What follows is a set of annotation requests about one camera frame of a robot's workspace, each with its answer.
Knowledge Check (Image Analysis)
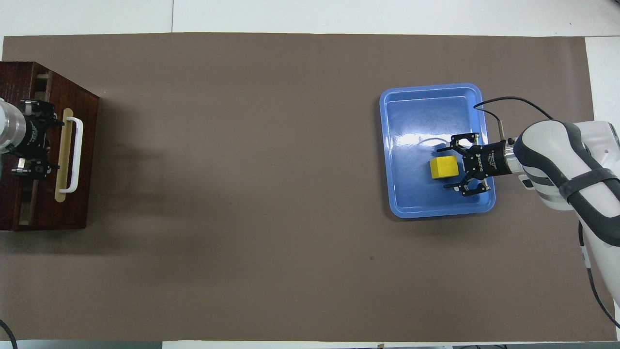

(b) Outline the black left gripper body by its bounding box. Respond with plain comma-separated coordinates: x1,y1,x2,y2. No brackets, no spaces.
18,113,52,161

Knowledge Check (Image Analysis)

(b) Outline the white drawer handle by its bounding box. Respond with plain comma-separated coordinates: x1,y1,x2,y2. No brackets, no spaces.
59,116,84,194

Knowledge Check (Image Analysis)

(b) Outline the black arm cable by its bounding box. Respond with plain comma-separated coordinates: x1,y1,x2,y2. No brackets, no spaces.
0,319,18,349
473,96,620,331

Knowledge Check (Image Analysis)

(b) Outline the brown table mat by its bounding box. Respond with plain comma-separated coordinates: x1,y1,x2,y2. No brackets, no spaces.
0,32,618,343

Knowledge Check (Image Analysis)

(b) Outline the yellow cube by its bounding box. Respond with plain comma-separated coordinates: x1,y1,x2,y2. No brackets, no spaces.
429,156,460,180

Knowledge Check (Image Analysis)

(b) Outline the blue plastic tray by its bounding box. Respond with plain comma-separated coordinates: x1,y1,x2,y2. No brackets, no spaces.
379,83,496,219

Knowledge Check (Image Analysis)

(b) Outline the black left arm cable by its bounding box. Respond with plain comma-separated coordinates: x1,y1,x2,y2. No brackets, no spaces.
0,319,18,349

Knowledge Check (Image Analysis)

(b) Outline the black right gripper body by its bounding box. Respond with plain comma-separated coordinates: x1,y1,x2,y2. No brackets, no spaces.
464,141,509,178

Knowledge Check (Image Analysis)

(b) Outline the dark wooden cabinet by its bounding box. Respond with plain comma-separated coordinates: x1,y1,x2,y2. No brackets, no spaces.
0,61,100,232

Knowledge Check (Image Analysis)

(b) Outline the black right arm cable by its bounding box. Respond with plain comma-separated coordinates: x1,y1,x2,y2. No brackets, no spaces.
473,96,620,331

